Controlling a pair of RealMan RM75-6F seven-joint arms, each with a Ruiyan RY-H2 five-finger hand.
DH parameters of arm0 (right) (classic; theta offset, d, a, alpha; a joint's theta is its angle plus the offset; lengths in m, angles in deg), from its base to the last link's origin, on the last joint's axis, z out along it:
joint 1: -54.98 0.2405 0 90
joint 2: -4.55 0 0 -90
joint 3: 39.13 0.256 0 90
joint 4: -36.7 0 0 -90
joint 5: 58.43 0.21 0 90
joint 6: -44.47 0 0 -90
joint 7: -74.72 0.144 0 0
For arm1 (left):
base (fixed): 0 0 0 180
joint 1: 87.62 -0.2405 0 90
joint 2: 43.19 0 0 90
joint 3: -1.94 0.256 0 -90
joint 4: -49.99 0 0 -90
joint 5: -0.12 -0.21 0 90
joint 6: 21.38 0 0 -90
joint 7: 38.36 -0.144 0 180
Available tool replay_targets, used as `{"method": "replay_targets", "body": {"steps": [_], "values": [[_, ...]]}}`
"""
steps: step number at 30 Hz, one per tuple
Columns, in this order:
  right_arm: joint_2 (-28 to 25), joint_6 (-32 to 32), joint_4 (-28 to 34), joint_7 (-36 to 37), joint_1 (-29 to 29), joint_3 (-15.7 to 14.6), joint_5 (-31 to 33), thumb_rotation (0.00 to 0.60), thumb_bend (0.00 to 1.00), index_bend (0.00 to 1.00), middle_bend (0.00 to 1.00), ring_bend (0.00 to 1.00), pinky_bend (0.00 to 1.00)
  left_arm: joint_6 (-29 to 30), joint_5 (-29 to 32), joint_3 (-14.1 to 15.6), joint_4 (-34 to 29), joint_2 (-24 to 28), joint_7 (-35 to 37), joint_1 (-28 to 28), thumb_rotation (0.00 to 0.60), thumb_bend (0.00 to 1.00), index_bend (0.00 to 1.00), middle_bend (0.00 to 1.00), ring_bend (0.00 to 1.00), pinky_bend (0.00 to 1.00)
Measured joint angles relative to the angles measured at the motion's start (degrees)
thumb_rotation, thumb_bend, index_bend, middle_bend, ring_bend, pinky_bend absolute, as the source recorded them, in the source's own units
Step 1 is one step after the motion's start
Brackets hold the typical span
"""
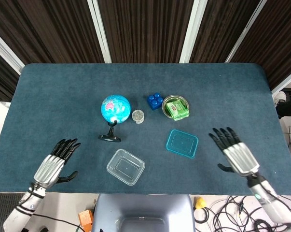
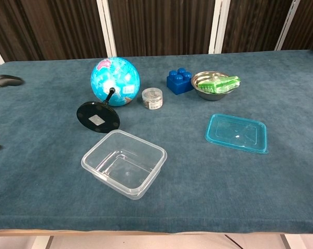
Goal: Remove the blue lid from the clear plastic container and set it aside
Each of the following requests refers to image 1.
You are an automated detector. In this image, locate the blue container lid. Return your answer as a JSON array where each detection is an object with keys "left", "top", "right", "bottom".
[{"left": 166, "top": 129, "right": 199, "bottom": 159}]

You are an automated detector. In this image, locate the blue toy building block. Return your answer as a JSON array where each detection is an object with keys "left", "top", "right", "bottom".
[{"left": 147, "top": 92, "right": 164, "bottom": 111}]

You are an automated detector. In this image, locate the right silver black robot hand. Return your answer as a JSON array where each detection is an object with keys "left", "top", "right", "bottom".
[{"left": 208, "top": 127, "right": 260, "bottom": 176}]

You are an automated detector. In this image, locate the black equipment beside table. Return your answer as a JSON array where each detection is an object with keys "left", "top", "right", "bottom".
[{"left": 277, "top": 88, "right": 291, "bottom": 116}]

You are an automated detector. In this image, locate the blue table cloth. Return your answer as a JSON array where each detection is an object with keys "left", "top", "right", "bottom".
[{"left": 0, "top": 63, "right": 291, "bottom": 196}]

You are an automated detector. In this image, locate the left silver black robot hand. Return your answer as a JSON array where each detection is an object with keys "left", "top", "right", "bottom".
[{"left": 33, "top": 138, "right": 81, "bottom": 189}]

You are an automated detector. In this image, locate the yellow floor object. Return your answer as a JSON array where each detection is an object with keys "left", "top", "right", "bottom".
[{"left": 194, "top": 197, "right": 206, "bottom": 210}]

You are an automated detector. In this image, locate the white partition frame post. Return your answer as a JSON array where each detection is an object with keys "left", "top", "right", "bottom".
[
  {"left": 87, "top": 0, "right": 112, "bottom": 63},
  {"left": 272, "top": 70, "right": 291, "bottom": 95},
  {"left": 0, "top": 26, "right": 25, "bottom": 73},
  {"left": 179, "top": 0, "right": 208, "bottom": 63},
  {"left": 226, "top": 0, "right": 268, "bottom": 63}
]

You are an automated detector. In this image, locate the green wet wipes pack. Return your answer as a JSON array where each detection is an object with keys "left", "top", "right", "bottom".
[{"left": 166, "top": 101, "right": 190, "bottom": 121}]

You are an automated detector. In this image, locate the black floor cable tangle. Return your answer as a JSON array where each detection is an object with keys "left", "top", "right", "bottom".
[{"left": 194, "top": 194, "right": 291, "bottom": 232}]

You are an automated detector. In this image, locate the small clear round jar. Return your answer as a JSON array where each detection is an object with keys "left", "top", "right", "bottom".
[{"left": 131, "top": 109, "right": 145, "bottom": 125}]

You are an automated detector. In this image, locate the round metal bowl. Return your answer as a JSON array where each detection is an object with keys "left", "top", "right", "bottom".
[{"left": 161, "top": 94, "right": 191, "bottom": 119}]

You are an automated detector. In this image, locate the orange floor object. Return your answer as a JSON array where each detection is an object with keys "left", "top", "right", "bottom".
[{"left": 78, "top": 209, "right": 95, "bottom": 232}]

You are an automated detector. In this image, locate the small globe on black stand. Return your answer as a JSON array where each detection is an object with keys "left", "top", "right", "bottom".
[{"left": 98, "top": 94, "right": 132, "bottom": 142}]

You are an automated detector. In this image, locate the dark grey floor mat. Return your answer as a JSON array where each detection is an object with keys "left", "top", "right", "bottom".
[{"left": 0, "top": 192, "right": 24, "bottom": 218}]

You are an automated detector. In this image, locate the clear plastic container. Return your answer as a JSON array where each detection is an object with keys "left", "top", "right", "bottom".
[{"left": 106, "top": 148, "right": 146, "bottom": 186}]

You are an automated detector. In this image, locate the grey robot torso base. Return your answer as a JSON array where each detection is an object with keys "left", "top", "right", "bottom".
[{"left": 91, "top": 193, "right": 196, "bottom": 232}]

